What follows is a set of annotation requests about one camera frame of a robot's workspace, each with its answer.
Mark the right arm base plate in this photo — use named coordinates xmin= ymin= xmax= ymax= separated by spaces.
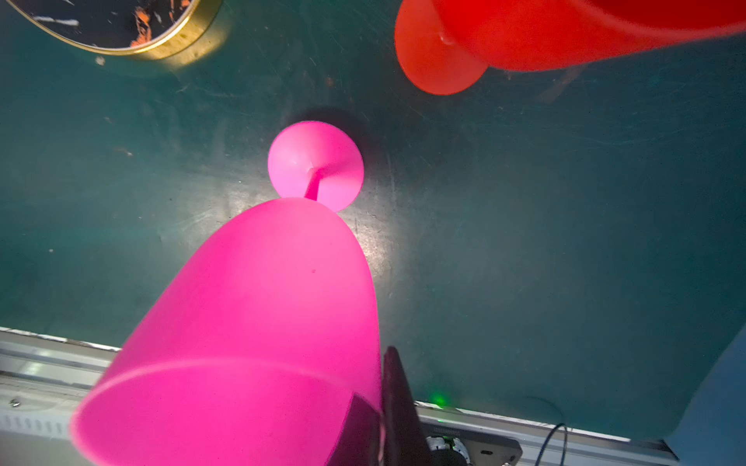
xmin=422 ymin=423 xmax=523 ymax=466

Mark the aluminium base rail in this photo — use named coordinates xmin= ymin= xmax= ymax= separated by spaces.
xmin=1 ymin=328 xmax=680 ymax=465

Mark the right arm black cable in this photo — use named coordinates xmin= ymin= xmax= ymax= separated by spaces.
xmin=533 ymin=421 xmax=570 ymax=466

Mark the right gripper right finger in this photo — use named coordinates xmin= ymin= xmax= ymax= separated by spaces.
xmin=383 ymin=347 xmax=434 ymax=466

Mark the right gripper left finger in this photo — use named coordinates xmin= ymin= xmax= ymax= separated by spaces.
xmin=326 ymin=394 xmax=381 ymax=466

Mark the red wine glass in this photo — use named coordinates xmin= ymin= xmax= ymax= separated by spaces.
xmin=394 ymin=0 xmax=745 ymax=95

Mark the gold wire wine glass rack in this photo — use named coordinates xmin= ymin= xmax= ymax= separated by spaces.
xmin=9 ymin=0 xmax=223 ymax=60

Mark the pink wine glass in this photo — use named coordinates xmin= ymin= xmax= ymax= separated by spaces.
xmin=70 ymin=122 xmax=383 ymax=465

